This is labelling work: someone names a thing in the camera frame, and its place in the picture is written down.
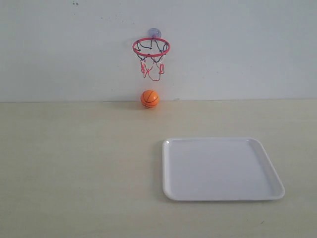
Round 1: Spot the small orange basketball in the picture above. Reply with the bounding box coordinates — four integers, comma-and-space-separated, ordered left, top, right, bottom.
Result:
140, 90, 160, 109

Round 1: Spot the clear suction cup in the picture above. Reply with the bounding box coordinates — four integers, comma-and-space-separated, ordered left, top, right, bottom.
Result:
148, 28, 161, 38

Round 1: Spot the white plastic tray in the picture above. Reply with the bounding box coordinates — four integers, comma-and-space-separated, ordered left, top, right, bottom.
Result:
162, 137, 285, 202

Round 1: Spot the red mini basketball hoop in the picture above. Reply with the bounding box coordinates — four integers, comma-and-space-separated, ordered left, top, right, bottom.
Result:
132, 37, 171, 82

